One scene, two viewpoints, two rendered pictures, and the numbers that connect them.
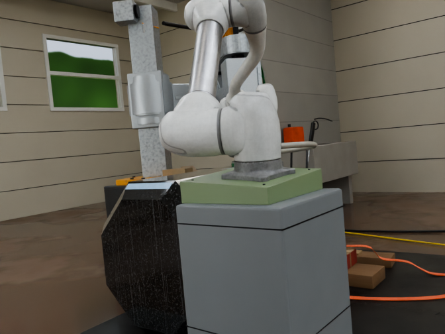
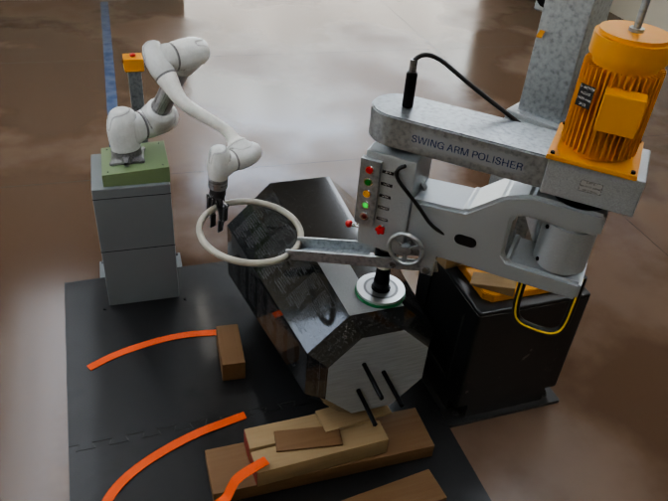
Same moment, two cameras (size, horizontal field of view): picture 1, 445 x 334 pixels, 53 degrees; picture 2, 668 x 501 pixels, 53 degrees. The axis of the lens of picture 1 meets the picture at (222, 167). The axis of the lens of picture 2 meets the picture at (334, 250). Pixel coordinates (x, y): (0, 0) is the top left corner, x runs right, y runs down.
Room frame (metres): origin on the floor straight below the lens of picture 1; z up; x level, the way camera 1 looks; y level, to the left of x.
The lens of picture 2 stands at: (4.09, -2.23, 2.69)
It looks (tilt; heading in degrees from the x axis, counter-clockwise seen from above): 36 degrees down; 121
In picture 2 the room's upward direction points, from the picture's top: 5 degrees clockwise
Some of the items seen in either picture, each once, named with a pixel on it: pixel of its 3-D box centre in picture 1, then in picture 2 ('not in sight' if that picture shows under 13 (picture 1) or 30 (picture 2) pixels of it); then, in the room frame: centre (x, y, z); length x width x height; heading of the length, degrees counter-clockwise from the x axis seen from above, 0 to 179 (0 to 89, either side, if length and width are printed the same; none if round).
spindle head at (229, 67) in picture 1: (238, 94); (413, 200); (3.17, -0.16, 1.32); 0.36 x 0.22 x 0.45; 10
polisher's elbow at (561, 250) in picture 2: not in sight; (565, 240); (3.74, -0.06, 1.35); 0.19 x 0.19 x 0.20
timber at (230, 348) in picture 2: not in sight; (230, 351); (2.32, -0.29, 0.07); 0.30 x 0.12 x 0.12; 139
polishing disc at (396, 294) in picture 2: not in sight; (380, 288); (3.09, -0.17, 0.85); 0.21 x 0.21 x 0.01
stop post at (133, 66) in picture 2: not in sight; (140, 133); (0.79, 0.54, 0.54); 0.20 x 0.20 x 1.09; 53
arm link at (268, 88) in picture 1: (263, 99); (221, 161); (2.24, -0.24, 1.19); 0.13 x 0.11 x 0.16; 81
